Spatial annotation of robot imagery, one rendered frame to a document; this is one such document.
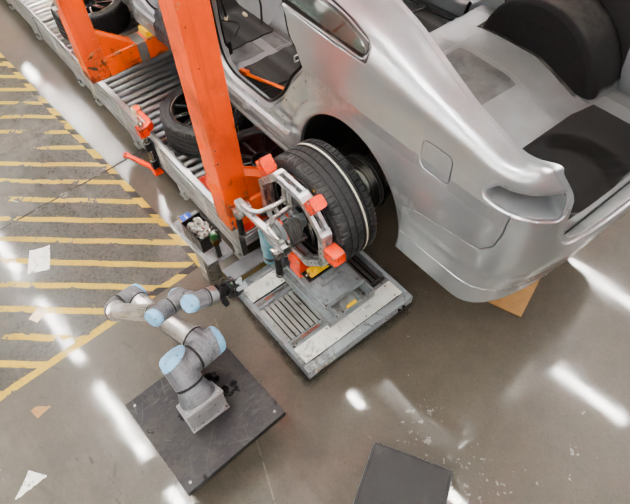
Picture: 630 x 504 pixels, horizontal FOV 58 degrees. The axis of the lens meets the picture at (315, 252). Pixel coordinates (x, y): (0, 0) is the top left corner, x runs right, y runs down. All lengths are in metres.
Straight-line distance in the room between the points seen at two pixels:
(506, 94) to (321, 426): 2.16
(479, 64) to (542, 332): 1.66
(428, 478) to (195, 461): 1.12
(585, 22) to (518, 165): 1.68
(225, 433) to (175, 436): 0.25
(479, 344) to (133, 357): 2.10
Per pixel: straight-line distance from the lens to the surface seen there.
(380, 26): 2.50
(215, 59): 2.71
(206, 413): 2.96
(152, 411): 3.16
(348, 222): 2.75
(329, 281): 3.47
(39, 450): 3.66
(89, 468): 3.50
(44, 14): 6.51
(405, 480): 2.86
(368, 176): 3.04
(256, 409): 3.04
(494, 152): 2.19
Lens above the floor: 3.08
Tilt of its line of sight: 52 degrees down
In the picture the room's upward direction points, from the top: 4 degrees counter-clockwise
